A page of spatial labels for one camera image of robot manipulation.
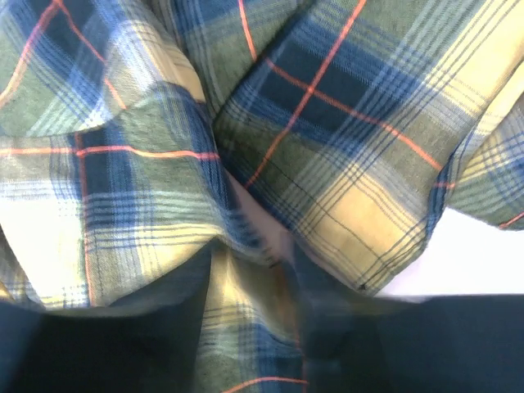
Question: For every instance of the yellow plaid long sleeve shirt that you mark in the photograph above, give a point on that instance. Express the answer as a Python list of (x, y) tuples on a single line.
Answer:
[(133, 133)]

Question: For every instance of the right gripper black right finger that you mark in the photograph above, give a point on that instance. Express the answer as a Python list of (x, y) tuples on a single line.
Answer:
[(356, 343)]

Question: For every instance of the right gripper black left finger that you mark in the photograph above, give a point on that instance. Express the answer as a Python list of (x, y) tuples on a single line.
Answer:
[(143, 342)]

